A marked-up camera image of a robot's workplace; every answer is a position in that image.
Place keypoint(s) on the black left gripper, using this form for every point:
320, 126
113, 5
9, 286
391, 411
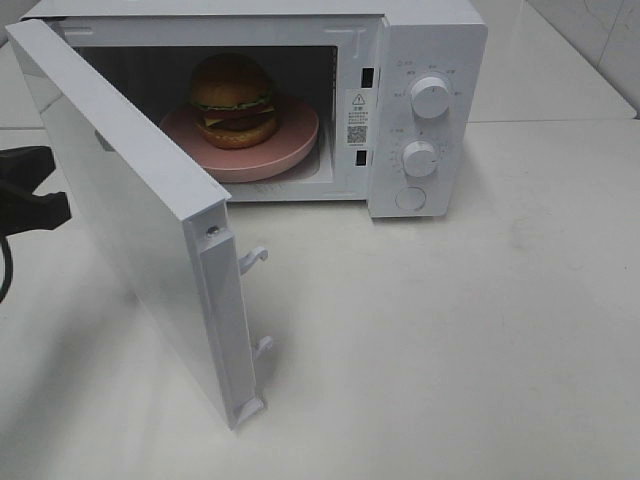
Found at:
23, 169

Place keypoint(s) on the white microwave door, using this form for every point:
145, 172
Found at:
159, 218

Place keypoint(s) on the toy hamburger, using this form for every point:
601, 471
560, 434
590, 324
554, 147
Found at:
233, 100

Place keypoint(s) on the pink round plate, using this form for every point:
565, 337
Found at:
291, 143

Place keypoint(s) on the round white door button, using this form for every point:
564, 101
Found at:
411, 199

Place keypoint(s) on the white microwave oven body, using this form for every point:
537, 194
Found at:
354, 61

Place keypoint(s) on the lower white timer knob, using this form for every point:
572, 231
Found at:
419, 159

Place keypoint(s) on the upper white power knob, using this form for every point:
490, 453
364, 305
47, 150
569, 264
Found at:
430, 96

